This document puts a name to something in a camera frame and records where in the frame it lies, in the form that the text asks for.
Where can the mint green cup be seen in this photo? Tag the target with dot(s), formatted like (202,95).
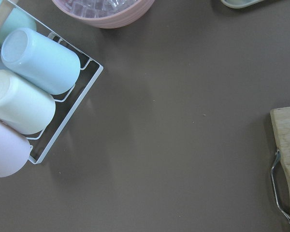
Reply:
(17,19)

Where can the white wire cup rack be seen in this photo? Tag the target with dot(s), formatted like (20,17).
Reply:
(66,103)

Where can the pink bowl with ice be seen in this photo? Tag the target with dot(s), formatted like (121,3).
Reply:
(105,14)

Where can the white cup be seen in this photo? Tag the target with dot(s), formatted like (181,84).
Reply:
(23,106)

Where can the pink cup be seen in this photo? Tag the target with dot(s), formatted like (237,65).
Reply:
(14,151)

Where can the wooden stick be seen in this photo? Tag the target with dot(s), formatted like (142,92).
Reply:
(6,8)

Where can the light blue cup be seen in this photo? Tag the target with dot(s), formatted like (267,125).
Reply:
(47,64)

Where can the cream serving tray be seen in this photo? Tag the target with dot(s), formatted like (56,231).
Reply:
(239,4)

